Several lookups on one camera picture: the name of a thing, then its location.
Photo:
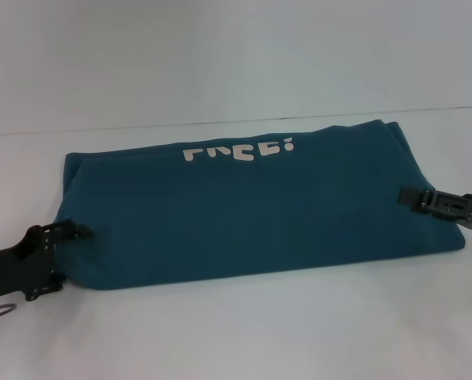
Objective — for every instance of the blue shirt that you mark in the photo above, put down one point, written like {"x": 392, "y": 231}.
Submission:
{"x": 240, "y": 213}

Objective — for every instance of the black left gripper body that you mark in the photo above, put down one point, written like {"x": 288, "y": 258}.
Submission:
{"x": 18, "y": 265}

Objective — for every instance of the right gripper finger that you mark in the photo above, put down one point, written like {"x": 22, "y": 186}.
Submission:
{"x": 430, "y": 202}

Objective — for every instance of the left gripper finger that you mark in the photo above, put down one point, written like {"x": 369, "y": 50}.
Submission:
{"x": 69, "y": 232}
{"x": 60, "y": 282}

